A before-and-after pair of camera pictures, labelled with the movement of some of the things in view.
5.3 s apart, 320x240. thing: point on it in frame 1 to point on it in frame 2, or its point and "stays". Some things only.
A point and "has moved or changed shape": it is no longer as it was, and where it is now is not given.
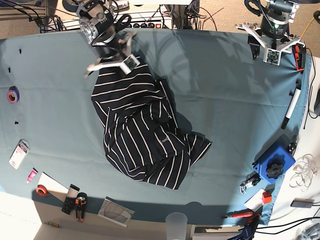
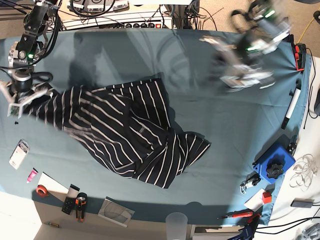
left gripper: x=114 y=55 to x=21 y=88
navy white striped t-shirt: x=145 y=134 has moved or changed shape
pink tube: x=32 y=175 stays
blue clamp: x=248 y=231 stays
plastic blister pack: x=19 y=153 stays
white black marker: x=295 y=93 stays
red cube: x=266 y=197 stays
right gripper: x=274 y=47 to x=248 y=56
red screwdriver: x=245 y=214 stays
